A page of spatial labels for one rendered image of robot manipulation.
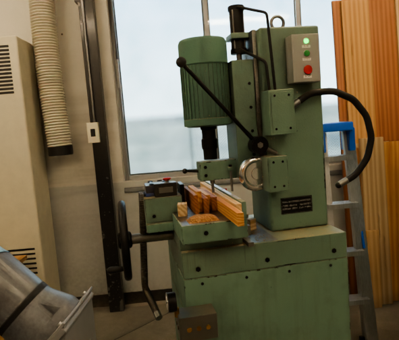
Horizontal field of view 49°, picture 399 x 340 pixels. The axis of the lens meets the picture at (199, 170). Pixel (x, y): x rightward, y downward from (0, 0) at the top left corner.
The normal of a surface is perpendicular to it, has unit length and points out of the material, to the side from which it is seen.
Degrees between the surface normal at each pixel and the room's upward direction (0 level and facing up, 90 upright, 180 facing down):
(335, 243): 90
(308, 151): 90
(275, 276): 90
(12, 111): 90
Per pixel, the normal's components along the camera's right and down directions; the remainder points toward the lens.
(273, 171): 0.18, 0.09
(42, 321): 0.07, -0.55
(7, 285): 0.43, -0.45
